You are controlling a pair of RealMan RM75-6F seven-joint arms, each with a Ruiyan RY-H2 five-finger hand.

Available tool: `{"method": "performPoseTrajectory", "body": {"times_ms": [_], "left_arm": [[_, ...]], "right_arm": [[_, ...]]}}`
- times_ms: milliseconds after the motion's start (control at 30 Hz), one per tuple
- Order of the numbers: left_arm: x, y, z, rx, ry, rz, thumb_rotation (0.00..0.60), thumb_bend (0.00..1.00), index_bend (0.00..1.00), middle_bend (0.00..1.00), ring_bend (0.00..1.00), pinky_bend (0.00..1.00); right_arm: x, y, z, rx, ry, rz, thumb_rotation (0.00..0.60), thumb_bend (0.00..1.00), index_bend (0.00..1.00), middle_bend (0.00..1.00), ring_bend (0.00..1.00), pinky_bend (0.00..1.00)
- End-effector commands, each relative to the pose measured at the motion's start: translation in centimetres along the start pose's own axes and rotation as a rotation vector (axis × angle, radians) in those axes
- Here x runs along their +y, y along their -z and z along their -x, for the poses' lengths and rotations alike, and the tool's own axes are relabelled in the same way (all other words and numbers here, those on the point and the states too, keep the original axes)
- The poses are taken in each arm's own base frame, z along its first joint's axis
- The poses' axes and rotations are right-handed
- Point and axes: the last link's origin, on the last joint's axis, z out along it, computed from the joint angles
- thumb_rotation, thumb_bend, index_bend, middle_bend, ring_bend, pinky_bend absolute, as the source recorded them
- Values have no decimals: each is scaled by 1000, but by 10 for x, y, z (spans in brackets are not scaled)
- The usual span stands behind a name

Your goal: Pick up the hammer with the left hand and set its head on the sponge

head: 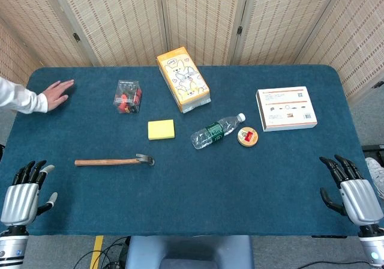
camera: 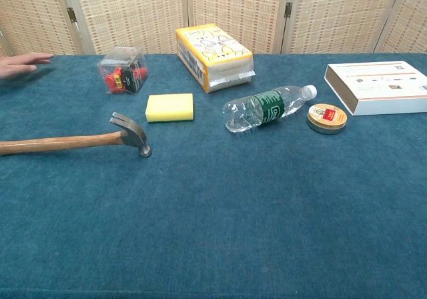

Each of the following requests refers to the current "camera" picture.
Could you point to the woven bamboo screen panel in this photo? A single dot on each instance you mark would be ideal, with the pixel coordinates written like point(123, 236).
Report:
point(340, 12)
point(237, 5)
point(412, 15)
point(33, 12)
point(130, 12)

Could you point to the round tin with red label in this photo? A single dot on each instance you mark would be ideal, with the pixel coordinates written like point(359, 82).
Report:
point(327, 117)

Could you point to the clear box with red parts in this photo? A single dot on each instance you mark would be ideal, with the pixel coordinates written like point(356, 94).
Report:
point(120, 76)

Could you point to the yellow cartoon dog tissue pack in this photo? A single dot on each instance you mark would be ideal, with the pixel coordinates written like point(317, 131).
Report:
point(213, 52)

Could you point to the clear water bottle green label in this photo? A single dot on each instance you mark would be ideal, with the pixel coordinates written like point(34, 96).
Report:
point(270, 107)

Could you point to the yellow sponge with green base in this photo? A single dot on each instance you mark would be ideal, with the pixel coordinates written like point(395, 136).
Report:
point(170, 107)

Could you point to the flat white cardboard product box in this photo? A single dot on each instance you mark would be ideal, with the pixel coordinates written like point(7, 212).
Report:
point(377, 82)

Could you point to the blue tablecloth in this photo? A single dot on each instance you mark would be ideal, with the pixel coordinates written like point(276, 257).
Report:
point(213, 205)

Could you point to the small screen hinge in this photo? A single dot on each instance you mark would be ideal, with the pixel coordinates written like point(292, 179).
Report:
point(71, 14)
point(288, 10)

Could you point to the bare person hand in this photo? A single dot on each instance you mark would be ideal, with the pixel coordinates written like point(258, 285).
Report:
point(16, 65)

